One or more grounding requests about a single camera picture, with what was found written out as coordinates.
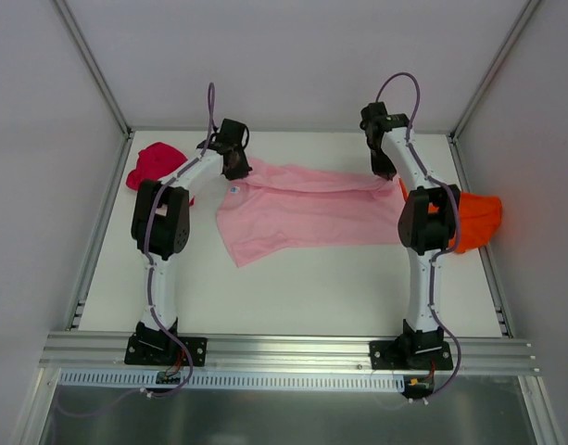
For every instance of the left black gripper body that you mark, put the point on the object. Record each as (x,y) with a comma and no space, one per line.
(236,158)

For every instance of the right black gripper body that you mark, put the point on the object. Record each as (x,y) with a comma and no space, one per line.
(382,155)

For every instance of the pink t shirt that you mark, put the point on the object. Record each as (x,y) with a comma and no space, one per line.
(290,206)

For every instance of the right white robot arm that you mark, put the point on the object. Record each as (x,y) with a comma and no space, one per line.
(422,329)

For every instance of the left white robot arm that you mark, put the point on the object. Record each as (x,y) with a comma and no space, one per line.
(161,229)

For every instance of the red t shirt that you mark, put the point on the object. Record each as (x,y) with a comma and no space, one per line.
(153,163)

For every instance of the orange t shirt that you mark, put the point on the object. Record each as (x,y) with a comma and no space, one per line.
(478,222)

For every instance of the right aluminium frame post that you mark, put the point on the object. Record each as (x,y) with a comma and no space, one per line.
(515,32)

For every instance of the aluminium frame post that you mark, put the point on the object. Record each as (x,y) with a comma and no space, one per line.
(515,32)
(74,31)

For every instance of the right aluminium side rail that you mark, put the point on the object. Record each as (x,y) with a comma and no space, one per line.
(486,255)

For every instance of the aluminium side rail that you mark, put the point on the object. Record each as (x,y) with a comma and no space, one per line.
(486,255)
(86,272)

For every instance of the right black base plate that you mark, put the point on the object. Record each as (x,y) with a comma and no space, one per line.
(389,355)

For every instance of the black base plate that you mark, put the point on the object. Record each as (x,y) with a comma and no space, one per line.
(389,355)
(170,354)

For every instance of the left aluminium side rail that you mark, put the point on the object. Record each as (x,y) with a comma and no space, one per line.
(86,272)

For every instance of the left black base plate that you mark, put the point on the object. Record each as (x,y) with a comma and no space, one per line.
(170,354)

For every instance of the left aluminium frame post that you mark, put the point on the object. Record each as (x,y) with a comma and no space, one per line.
(74,31)

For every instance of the white slotted cable duct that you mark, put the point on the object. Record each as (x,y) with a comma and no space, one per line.
(234,380)

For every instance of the aluminium front rail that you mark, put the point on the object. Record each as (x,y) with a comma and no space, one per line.
(291,354)

